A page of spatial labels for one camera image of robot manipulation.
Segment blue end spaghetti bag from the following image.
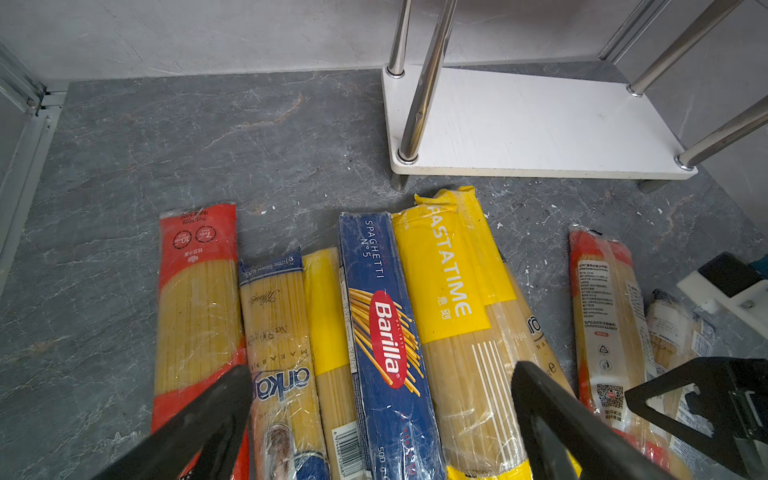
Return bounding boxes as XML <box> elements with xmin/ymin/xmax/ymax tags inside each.
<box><xmin>646</xmin><ymin>289</ymin><xmax>715</xmax><ymax>479</ymax></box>

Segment Ankara blue spaghetti bag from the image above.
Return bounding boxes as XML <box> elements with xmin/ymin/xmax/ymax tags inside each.
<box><xmin>239</xmin><ymin>251</ymin><xmax>331</xmax><ymax>479</ymax></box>

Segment red spaghetti bag far left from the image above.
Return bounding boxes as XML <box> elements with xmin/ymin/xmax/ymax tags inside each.
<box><xmin>149</xmin><ymin>202</ymin><xmax>251</xmax><ymax>480</ymax></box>

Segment white two-tier shelf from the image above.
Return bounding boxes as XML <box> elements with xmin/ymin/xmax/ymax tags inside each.
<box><xmin>382</xmin><ymin>1</ymin><xmax>767</xmax><ymax>193</ymax></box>

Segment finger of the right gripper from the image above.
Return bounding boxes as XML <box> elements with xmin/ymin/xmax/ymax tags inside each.
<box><xmin>625</xmin><ymin>357</ymin><xmax>767</xmax><ymax>479</ymax></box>

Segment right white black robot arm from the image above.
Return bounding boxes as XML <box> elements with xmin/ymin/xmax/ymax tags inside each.
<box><xmin>627</xmin><ymin>252</ymin><xmax>767</xmax><ymax>479</ymax></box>

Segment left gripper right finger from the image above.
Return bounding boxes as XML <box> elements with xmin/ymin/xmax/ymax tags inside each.
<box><xmin>511</xmin><ymin>361</ymin><xmax>672</xmax><ymax>480</ymax></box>

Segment yellow Pastatime spaghetti bag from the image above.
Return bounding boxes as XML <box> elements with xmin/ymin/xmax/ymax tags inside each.
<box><xmin>392</xmin><ymin>205</ymin><xmax>532</xmax><ymax>479</ymax></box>

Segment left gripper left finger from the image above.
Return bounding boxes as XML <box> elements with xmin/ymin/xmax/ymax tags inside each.
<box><xmin>96</xmin><ymin>365</ymin><xmax>252</xmax><ymax>479</ymax></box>

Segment blue Barilla spaghetti pack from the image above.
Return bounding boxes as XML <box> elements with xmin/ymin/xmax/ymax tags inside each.
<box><xmin>338</xmin><ymin>212</ymin><xmax>446</xmax><ymax>479</ymax></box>

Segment yellow spaghetti bag thin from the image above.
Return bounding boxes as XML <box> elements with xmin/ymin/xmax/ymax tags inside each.
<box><xmin>302</xmin><ymin>247</ymin><xmax>366</xmax><ymax>479</ymax></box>

